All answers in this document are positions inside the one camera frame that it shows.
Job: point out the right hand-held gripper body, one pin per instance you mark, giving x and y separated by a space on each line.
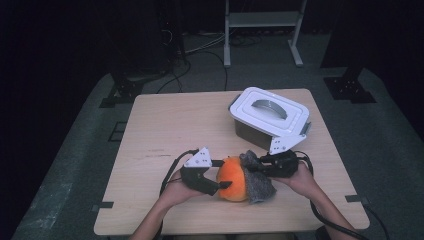
283 163

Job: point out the white metal stand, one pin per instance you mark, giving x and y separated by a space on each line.
263 19

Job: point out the brown transparent storage box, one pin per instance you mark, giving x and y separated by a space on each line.
253 136

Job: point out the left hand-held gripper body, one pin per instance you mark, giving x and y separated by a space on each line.
196 176

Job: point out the person's right hand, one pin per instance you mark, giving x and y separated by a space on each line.
300 181

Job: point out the black stand base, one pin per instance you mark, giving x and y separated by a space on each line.
123 93
348 88

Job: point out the black square floor frame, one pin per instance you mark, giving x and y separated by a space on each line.
115 131

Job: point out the orange plush toy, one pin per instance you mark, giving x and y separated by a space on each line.
231 180

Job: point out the person's left hand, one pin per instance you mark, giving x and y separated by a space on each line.
176 195

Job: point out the grey fuzzy cloth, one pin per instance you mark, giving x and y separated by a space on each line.
258 186

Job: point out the black tape strip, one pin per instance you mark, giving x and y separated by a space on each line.
356 199
103 205

